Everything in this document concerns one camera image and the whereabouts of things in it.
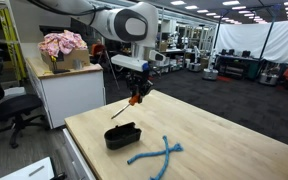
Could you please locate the black yellow clamp tool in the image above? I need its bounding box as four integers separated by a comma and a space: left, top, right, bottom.
50, 55, 71, 75

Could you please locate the pink patterned cloth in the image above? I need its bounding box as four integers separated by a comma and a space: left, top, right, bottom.
37, 29, 89, 58

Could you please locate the orange handle screwdriver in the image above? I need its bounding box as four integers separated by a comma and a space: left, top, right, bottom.
110, 93, 142, 120

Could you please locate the camera tripod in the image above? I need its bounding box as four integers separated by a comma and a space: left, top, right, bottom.
103, 49, 121, 91

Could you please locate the yellow ladder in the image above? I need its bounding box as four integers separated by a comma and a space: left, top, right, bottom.
0, 4, 27, 82

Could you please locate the person in orange shirt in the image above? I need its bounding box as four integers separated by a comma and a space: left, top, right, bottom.
90, 38, 107, 65

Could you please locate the blue braided rope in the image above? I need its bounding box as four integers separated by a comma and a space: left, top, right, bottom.
126, 142, 184, 165
149, 135, 171, 180

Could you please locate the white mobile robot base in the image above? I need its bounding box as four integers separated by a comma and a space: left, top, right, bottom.
202, 49, 219, 82

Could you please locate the white flat box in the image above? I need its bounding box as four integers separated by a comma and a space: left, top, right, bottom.
0, 156, 57, 180

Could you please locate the white table frame rail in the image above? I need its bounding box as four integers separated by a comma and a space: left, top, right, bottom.
62, 127, 97, 180

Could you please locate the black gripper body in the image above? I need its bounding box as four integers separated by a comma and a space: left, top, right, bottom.
125, 70, 154, 96

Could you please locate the dark background workbench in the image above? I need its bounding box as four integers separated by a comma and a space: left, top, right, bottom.
215, 49, 262, 82

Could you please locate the black plastic container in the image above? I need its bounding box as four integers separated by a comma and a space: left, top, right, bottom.
103, 121, 143, 151

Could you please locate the white cabinet with wood top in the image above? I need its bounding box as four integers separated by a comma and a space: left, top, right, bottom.
25, 56, 107, 130

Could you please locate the white hanging curtain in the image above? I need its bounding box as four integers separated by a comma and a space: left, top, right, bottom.
215, 19, 288, 65

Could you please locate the black office chair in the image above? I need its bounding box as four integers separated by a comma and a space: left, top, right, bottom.
0, 56, 51, 150

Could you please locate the cardboard box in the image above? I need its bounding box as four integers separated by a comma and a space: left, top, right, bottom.
40, 48, 91, 71

